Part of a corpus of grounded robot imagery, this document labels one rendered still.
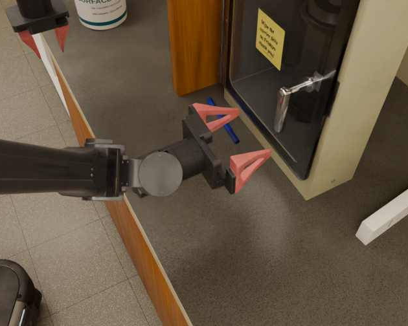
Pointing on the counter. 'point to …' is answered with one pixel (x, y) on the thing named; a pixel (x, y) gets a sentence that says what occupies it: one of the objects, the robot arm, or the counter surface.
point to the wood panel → (194, 43)
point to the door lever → (284, 97)
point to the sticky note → (269, 39)
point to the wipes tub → (101, 13)
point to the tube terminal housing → (354, 92)
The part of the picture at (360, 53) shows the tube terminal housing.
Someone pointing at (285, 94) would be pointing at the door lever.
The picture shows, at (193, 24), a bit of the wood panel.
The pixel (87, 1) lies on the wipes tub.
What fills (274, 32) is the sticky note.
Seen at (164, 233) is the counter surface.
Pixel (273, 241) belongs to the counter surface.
